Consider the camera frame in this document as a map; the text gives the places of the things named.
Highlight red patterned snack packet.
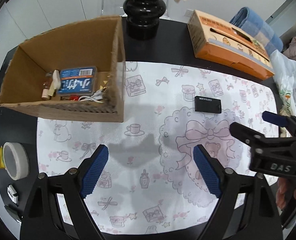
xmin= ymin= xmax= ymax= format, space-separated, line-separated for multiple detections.
xmin=68 ymin=95 xmax=80 ymax=101

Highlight white cable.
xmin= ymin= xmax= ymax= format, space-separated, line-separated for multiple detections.
xmin=78 ymin=90 xmax=105 ymax=104

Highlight beige nail file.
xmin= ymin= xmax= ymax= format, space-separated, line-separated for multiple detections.
xmin=47 ymin=70 xmax=61 ymax=97

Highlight person's right hand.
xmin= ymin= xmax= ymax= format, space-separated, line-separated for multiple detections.
xmin=276 ymin=178 xmax=296 ymax=210

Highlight white plastic bag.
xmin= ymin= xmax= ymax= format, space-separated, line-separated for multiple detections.
xmin=270 ymin=50 xmax=296 ymax=116

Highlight white pink patterned mat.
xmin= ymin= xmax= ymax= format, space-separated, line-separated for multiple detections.
xmin=37 ymin=62 xmax=279 ymax=235

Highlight small black card box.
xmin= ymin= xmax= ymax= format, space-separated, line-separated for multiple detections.
xmin=194 ymin=96 xmax=222 ymax=114

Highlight white tape roll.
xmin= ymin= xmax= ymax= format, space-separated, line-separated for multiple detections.
xmin=3 ymin=142 xmax=29 ymax=180

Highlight small white black device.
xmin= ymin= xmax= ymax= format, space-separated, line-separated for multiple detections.
xmin=7 ymin=184 xmax=19 ymax=204

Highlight blue tissue pack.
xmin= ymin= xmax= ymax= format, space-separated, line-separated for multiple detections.
xmin=58 ymin=67 xmax=97 ymax=96

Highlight small amber bottle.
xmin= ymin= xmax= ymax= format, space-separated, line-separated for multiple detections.
xmin=42 ymin=72 xmax=53 ymax=100

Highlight orange cling film box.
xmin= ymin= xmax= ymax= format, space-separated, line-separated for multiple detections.
xmin=187 ymin=10 xmax=274 ymax=80

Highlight blue checkered towel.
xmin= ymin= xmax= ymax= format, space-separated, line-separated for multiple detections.
xmin=229 ymin=7 xmax=283 ymax=55

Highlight brown cardboard box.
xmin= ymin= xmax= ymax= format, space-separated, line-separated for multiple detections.
xmin=0 ymin=16 xmax=125 ymax=122

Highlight black ribbed vase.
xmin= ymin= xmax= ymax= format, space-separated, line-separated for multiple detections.
xmin=123 ymin=0 xmax=166 ymax=40

